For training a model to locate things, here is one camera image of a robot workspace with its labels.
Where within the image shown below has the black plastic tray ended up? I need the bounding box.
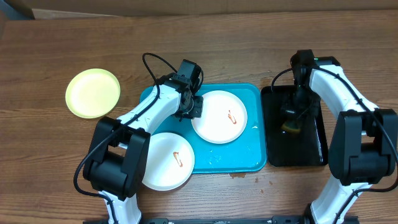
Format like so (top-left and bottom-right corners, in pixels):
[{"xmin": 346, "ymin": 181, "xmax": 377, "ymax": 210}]
[{"xmin": 261, "ymin": 86, "xmax": 328, "ymax": 167}]

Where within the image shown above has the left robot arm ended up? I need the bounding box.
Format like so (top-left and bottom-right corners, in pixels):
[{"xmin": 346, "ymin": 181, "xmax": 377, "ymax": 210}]
[{"xmin": 76, "ymin": 60, "xmax": 203, "ymax": 223}]

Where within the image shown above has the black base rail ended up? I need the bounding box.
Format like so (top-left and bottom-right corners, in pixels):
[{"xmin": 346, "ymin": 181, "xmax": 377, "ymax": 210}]
[{"xmin": 83, "ymin": 214, "xmax": 361, "ymax": 224}]

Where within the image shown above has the teal plastic tray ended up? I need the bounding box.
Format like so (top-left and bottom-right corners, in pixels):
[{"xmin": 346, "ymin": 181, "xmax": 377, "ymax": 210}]
[{"xmin": 155, "ymin": 83, "xmax": 267, "ymax": 174}]

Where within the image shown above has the yellow-green plate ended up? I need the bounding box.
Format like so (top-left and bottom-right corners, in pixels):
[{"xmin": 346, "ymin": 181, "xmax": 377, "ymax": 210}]
[{"xmin": 65, "ymin": 68, "xmax": 121, "ymax": 119}]

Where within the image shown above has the white plate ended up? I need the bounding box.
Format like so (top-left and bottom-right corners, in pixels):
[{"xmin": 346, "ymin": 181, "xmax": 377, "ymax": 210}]
[
  {"xmin": 142, "ymin": 133, "xmax": 195, "ymax": 191},
  {"xmin": 192, "ymin": 90, "xmax": 248, "ymax": 144}
]

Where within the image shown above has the green yellow sponge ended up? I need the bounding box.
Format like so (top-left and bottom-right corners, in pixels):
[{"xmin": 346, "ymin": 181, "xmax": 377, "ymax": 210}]
[{"xmin": 281, "ymin": 121, "xmax": 301, "ymax": 134}]

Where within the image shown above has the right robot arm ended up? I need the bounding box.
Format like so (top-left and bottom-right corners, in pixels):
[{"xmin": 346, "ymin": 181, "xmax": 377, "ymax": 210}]
[{"xmin": 281, "ymin": 50, "xmax": 397, "ymax": 223}]

